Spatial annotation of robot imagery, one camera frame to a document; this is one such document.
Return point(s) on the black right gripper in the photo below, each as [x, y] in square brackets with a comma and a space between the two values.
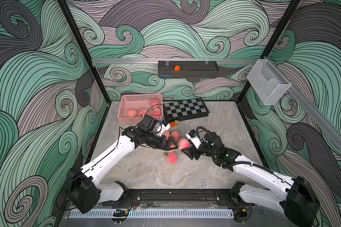
[191, 152]

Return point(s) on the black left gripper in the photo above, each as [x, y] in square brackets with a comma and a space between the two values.
[161, 139]

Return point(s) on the peach with leaf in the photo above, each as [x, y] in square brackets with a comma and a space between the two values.
[156, 112]
[176, 135]

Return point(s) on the peach cracked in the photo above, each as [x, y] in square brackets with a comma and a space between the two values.
[171, 157]

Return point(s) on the peach with leaf back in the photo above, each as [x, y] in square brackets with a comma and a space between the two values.
[156, 112]

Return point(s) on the peach pale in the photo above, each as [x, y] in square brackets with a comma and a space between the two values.
[166, 134]

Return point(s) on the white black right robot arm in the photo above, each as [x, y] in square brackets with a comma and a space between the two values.
[293, 197]

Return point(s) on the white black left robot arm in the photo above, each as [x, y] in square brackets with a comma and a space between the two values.
[82, 186]

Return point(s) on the pink perforated plastic basket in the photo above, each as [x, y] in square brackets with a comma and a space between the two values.
[137, 102]

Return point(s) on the black folding chess board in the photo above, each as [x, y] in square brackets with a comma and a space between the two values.
[183, 110]

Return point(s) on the orange cube on shelf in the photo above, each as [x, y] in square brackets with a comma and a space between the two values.
[177, 68]

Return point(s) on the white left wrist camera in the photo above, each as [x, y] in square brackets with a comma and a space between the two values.
[162, 127]

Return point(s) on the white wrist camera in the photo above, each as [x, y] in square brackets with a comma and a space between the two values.
[162, 127]
[194, 139]

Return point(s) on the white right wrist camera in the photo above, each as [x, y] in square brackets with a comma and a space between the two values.
[194, 139]

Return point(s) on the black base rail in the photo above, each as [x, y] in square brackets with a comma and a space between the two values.
[173, 195]

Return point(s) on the black wall shelf tray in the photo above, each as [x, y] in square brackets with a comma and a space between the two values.
[190, 70]

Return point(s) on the aluminium wall rail back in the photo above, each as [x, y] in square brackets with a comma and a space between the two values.
[167, 60]

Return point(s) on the aluminium wall rail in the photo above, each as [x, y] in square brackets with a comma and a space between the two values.
[296, 82]
[167, 60]

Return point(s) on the white vented cable duct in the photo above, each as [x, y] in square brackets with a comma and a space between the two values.
[158, 213]

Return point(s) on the clear acrylic wall holder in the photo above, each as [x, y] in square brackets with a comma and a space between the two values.
[268, 81]

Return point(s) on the black frame post right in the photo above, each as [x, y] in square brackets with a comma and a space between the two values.
[274, 39]

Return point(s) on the black frame post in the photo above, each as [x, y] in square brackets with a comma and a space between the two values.
[274, 39]
[73, 26]

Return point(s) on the aluminium wall rail right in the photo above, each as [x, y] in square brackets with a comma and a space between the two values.
[296, 82]

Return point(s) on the black frame post left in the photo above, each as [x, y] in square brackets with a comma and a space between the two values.
[73, 26]

